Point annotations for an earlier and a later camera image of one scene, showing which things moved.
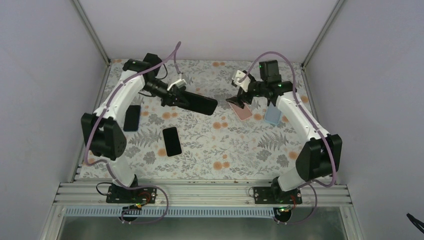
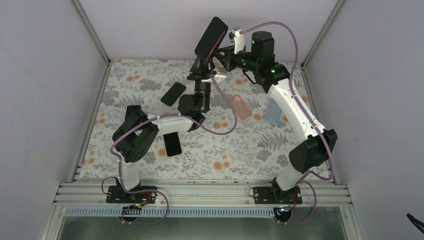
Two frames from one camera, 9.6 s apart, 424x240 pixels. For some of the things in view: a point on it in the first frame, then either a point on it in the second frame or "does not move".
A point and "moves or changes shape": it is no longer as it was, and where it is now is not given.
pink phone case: (243, 113) does not move
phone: (172, 141) does not move
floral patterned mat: (170, 140) does not move
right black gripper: (236, 101) -> (227, 60)
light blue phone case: (273, 114) does not move
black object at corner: (414, 220) does not move
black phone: (200, 103) moves or changes shape
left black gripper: (174, 93) -> (203, 72)
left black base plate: (121, 194) does not move
